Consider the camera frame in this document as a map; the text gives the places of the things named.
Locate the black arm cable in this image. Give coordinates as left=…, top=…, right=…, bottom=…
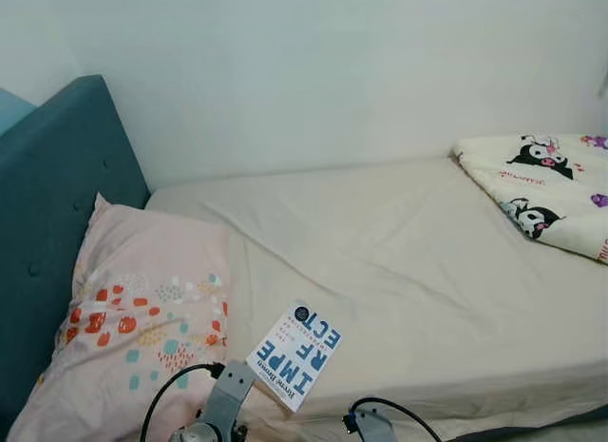
left=140, top=361, right=227, bottom=442
left=344, top=396, right=443, bottom=442

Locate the pink patterned pillow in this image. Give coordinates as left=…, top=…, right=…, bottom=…
left=8, top=193, right=234, bottom=442

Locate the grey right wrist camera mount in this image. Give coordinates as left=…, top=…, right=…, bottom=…
left=353, top=409, right=400, bottom=442

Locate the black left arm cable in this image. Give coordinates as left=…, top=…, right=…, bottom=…
left=140, top=361, right=227, bottom=442

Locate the cream cartoon print blanket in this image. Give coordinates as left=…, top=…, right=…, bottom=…
left=451, top=133, right=608, bottom=265

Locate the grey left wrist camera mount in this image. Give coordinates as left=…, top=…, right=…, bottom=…
left=202, top=361, right=257, bottom=429

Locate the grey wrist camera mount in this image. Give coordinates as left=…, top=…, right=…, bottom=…
left=202, top=361, right=257, bottom=429
left=353, top=409, right=400, bottom=442

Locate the beige sheeted mattress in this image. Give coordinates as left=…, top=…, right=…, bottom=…
left=142, top=155, right=608, bottom=441

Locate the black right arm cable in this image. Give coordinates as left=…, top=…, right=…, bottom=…
left=344, top=396, right=443, bottom=442

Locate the white book blue lettering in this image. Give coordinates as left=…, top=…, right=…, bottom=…
left=245, top=301, right=343, bottom=413

